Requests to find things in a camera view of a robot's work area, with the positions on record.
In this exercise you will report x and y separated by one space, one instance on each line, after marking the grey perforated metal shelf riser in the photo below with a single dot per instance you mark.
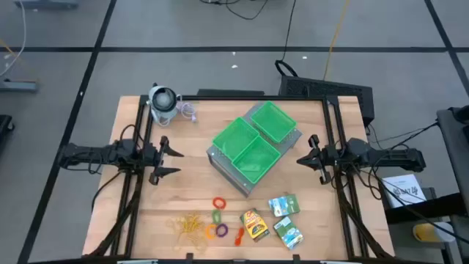
225 172

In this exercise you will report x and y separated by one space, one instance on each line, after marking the yellow and green crayon box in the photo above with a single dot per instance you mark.
288 232
284 205
254 224

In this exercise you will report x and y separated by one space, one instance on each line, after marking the black table clamp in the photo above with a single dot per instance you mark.
296 257
189 256

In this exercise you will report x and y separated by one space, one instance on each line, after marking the black aluminium extrusion frame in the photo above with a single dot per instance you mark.
293 98

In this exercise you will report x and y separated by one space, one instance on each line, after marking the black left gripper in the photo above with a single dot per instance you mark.
150 157

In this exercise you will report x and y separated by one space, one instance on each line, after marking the white printed booklet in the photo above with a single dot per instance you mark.
403 188

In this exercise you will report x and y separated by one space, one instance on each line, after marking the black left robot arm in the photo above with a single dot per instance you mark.
84 154

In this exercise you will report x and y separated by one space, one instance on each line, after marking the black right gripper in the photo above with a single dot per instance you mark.
333 157

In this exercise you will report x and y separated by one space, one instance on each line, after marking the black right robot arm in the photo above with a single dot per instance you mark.
395 159

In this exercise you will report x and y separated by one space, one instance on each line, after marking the yellow rubber band pile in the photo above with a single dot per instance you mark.
190 223

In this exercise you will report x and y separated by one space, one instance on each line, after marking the grey metal table foot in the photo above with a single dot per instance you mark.
45 3
18 86

